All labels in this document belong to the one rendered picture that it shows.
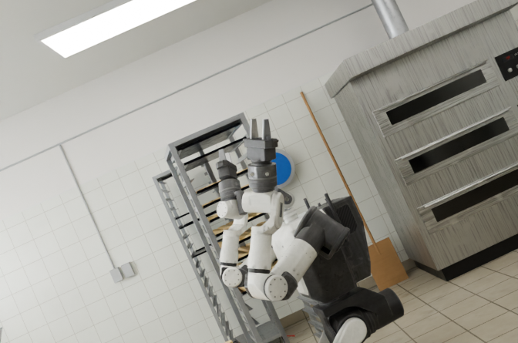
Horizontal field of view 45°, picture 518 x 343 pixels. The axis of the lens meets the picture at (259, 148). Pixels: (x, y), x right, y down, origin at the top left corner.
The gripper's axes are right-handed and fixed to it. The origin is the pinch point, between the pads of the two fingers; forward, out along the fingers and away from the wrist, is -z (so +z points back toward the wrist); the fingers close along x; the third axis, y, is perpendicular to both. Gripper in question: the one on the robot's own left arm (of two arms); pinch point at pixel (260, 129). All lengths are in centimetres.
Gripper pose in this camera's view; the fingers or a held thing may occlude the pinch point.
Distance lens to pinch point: 192.4
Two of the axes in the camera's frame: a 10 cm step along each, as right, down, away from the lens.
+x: -7.1, -0.6, 7.0
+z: 0.6, 9.9, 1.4
